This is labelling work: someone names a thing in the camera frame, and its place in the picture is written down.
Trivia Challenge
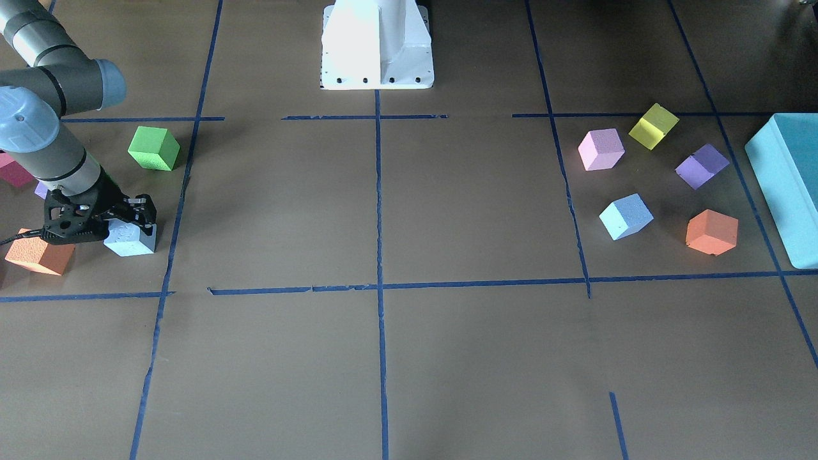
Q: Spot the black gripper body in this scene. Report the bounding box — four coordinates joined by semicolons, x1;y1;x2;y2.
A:
41;176;141;245

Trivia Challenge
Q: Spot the light blue block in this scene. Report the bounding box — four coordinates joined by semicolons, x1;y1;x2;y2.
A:
104;219;156;257
599;194;654;240

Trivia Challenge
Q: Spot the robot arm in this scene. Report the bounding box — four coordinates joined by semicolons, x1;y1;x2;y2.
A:
1;1;156;245

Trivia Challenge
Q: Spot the purple foam block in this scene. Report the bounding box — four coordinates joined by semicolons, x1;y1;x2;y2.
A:
33;181;49;200
675;144;730;190

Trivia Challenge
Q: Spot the orange foam block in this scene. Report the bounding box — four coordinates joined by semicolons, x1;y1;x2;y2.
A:
684;210;739;256
4;238;75;276

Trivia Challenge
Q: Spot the green foam block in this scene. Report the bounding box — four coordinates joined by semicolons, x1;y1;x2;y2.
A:
127;126;180;171

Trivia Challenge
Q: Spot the crimson foam block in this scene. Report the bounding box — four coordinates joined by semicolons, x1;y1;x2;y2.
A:
1;151;35;187

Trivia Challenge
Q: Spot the pink foam block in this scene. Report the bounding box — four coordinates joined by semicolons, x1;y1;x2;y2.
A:
578;128;626;171

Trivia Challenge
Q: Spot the yellow foam block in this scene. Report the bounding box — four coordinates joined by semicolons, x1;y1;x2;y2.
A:
629;103;679;151

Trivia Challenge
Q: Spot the teal plastic bin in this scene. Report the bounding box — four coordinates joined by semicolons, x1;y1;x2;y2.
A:
745;112;817;269

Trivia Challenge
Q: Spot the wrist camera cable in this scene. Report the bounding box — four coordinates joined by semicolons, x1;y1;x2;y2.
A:
0;231;49;247

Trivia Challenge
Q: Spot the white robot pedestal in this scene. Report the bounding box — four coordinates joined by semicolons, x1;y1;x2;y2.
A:
320;1;435;91

